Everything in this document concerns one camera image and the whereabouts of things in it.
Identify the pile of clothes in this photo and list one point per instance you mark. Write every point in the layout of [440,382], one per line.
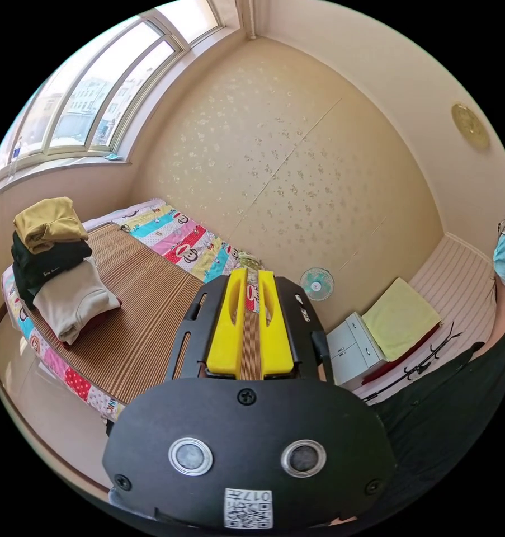
[63,272]

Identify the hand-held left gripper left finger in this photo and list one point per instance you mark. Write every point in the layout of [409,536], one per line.
[225,335]

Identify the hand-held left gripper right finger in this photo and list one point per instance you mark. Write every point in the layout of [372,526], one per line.
[277,344]

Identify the black coat hook rack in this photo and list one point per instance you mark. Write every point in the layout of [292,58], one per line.
[420,369]

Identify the window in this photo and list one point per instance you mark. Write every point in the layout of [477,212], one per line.
[88,96]

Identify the round gold lamp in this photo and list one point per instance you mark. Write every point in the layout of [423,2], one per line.
[470,126]

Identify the person's body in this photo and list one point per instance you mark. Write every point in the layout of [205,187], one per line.
[445,402]

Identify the white cupboard with yellow cloth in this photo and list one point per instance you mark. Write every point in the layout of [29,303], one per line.
[399,319]

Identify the bed with woven mat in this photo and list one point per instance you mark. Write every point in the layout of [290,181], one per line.
[143,302]

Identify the small white fan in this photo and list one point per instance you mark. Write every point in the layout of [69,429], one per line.
[316,285]

